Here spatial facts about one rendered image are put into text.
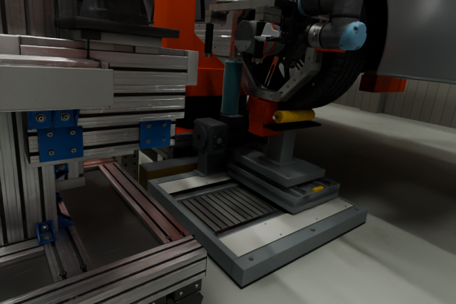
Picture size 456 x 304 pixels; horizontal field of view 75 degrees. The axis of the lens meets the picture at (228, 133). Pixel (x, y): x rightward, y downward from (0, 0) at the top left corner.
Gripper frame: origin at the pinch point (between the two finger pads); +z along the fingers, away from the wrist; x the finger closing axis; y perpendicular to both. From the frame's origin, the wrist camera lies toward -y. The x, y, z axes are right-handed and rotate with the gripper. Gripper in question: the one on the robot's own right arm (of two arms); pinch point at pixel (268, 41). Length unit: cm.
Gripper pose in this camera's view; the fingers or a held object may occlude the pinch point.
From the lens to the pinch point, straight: 114.5
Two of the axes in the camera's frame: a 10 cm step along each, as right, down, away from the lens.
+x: -7.9, 0.9, -6.0
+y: 0.9, -9.6, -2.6
